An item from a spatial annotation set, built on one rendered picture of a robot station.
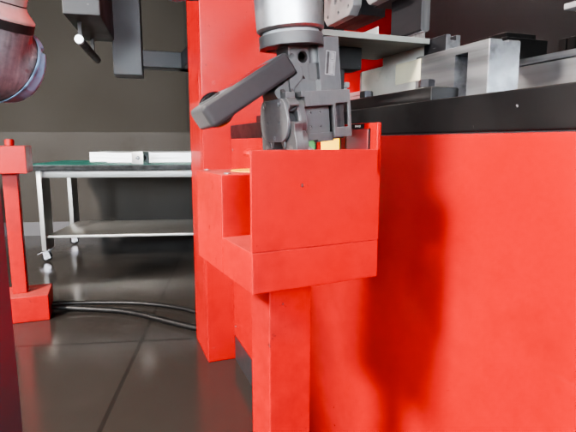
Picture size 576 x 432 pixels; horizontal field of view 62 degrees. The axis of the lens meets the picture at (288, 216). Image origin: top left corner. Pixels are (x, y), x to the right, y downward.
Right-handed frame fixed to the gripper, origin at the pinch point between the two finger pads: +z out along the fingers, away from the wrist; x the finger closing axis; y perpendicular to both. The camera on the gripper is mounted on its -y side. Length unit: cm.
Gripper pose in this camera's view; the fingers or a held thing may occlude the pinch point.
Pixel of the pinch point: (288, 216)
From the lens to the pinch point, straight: 55.9
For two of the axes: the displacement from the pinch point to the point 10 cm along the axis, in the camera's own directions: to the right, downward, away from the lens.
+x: -4.4, -1.3, 8.9
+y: 8.9, -1.5, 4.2
